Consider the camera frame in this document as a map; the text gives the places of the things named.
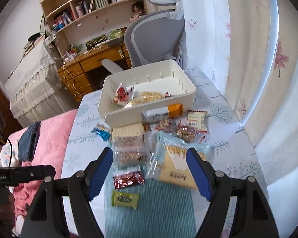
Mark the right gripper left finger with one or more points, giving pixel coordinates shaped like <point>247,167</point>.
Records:
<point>46,216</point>

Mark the green candy packet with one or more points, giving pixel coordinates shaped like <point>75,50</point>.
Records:
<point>123,199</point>

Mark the large yellow cracker bag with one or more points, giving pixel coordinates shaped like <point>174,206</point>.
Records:
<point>168,159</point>

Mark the dark red snowflake packet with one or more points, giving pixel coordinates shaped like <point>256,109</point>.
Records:
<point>128,179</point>

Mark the clear pastry packet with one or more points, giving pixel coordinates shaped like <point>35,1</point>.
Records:
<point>128,143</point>
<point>130,156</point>

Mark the nut cluster packet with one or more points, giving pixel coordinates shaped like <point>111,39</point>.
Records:
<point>165,125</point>
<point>188,133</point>

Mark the blue candy wrapper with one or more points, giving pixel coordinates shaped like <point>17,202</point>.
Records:
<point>102,131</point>

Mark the white red small sachet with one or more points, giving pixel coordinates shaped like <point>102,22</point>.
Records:
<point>195,119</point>

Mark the red apple snack packet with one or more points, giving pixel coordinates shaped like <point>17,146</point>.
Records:
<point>123,95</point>

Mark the puffed rice cake packet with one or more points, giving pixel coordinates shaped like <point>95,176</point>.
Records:
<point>151,96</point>
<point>138,101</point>

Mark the person's left hand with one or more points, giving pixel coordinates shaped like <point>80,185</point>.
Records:
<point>7,215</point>

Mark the dark blue folded cloth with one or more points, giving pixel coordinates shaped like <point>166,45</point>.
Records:
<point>28,142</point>

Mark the pink quilt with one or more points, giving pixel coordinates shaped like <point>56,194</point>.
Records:
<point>50,150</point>

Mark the white lace covered furniture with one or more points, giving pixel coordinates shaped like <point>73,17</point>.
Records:
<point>34,88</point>

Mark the wooden desk with drawers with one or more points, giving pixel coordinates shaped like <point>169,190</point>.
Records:
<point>87,74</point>

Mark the white orange snack bar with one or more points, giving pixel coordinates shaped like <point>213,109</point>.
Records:
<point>157,114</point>

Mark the white plastic storage bin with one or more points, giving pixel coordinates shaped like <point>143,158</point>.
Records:
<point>164,76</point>

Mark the wooden bookshelf with books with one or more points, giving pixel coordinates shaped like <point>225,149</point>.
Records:
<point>77,21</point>

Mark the floral curtain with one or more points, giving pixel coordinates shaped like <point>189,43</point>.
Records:
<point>242,55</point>

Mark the grey office chair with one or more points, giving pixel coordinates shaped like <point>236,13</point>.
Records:
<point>157,36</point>

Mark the doll on desk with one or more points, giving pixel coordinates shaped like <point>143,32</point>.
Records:
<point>138,10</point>

